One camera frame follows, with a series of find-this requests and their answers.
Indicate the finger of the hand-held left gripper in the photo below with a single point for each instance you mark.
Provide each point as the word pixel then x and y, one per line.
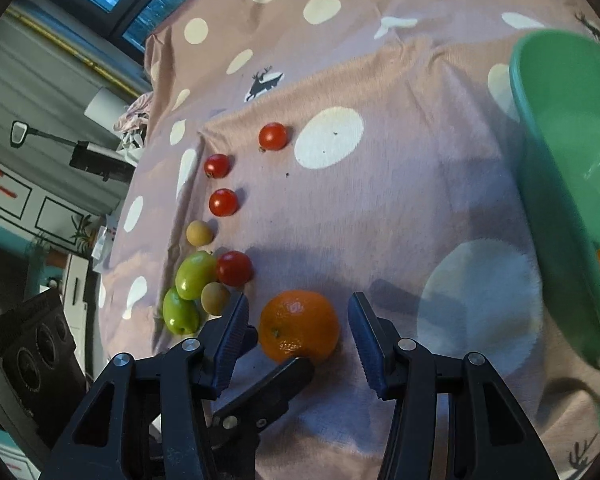
pixel 275 392

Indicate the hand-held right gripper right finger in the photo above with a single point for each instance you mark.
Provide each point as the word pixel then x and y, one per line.
pixel 362 340

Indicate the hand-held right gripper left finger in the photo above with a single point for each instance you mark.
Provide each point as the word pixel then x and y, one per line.
pixel 232 340

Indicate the tan longan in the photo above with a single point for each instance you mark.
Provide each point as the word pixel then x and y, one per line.
pixel 199 233
pixel 215 298

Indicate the green jujube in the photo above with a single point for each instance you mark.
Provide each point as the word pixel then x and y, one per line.
pixel 180 312
pixel 195 274

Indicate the green plastic basin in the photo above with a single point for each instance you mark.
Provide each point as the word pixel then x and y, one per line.
pixel 570 135

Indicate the red cherry tomato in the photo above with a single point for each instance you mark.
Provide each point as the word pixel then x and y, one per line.
pixel 234 268
pixel 216 165
pixel 223 202
pixel 272 136

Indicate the pink polka dot blanket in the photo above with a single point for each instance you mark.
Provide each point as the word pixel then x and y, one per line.
pixel 405 185

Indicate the black device with round dials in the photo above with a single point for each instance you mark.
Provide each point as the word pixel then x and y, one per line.
pixel 35 355

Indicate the black stick vacuum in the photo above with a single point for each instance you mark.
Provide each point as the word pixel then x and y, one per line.
pixel 100 162

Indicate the crumpled cloth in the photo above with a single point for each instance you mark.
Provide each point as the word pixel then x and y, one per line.
pixel 132 120

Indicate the white roll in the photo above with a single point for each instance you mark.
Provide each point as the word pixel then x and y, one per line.
pixel 102 107

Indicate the yellow pipe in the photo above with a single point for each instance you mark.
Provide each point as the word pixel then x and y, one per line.
pixel 80 57

